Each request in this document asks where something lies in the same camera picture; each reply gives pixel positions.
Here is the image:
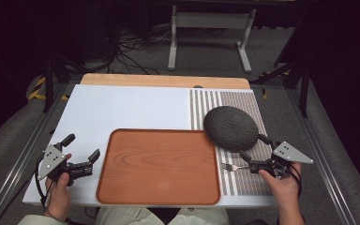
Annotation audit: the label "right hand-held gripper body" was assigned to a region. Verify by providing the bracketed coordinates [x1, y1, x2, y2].
[248, 141, 314, 181]

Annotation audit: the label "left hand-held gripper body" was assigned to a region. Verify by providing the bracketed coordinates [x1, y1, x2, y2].
[37, 142, 94, 188]

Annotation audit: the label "silver metal fork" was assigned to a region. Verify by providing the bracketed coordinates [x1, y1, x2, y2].
[221, 162, 251, 173]

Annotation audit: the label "dark round textured plate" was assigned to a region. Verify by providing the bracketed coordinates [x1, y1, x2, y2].
[202, 105, 260, 154]

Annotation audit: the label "person's left hand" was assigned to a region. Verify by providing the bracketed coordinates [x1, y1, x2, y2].
[44, 152, 73, 220]

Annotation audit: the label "person's right hand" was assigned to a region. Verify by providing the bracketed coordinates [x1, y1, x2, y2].
[259, 170, 302, 213]

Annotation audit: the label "striped woven placemat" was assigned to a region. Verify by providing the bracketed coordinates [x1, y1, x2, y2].
[188, 88, 275, 198]

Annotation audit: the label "white table cover sheet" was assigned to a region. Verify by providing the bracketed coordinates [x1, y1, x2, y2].
[22, 83, 278, 208]

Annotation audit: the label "yellow black hazard tape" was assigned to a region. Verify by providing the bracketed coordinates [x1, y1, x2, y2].
[27, 76, 70, 102]

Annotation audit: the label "black tripod stand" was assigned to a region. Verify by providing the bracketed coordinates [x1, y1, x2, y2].
[248, 58, 311, 119]
[41, 55, 90, 114]

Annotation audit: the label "brown wooden tray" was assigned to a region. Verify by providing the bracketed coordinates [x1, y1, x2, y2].
[95, 127, 222, 206]

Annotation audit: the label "person's legs in light trousers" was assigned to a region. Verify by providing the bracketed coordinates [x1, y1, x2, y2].
[94, 205, 232, 225]

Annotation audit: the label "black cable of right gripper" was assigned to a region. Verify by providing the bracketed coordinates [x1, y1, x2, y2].
[288, 163, 304, 199]

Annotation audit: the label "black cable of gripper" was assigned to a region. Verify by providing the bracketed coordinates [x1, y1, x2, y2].
[288, 163, 304, 199]
[34, 155, 52, 209]

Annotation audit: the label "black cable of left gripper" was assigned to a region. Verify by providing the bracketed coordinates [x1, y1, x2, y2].
[34, 155, 52, 209]

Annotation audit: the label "aluminium rail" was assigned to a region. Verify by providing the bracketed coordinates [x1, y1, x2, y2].
[0, 83, 74, 225]
[284, 88, 359, 225]

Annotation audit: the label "bundle of black floor cables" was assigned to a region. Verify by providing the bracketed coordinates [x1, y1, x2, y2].
[113, 26, 172, 76]

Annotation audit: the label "grey metal stand frame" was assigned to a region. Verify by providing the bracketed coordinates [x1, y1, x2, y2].
[167, 5, 258, 75]

